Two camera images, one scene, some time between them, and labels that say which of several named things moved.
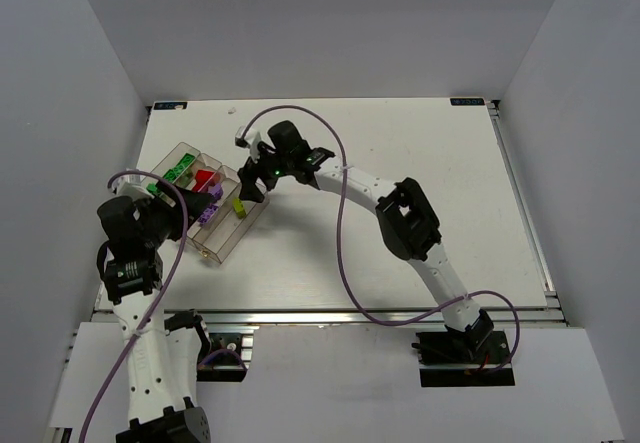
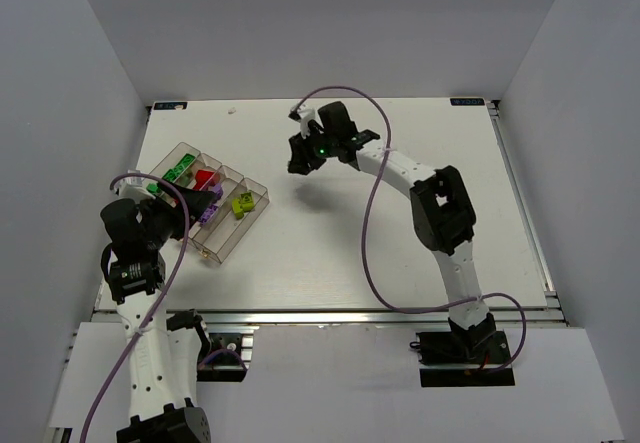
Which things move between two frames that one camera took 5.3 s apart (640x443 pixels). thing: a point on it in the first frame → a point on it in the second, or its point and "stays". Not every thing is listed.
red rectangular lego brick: x=204 y=180 stays
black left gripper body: x=176 y=208 stays
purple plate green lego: x=216 y=190 stays
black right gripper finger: x=247 y=177 → x=301 y=159
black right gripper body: x=255 y=172 → x=301 y=156
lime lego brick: x=239 y=208 stays
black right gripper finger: x=258 y=195 → x=315 y=161
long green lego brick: x=170 y=176 stays
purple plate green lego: x=207 y=214 stays
